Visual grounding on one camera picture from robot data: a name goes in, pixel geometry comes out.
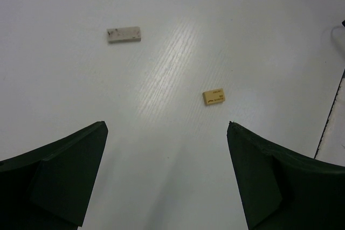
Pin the grey brown eraser block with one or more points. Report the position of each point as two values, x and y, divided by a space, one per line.
123 34

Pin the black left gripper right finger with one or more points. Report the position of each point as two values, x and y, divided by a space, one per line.
282 189

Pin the tan eraser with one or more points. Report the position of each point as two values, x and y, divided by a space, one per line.
214 96

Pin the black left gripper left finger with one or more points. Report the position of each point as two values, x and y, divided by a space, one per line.
51 186

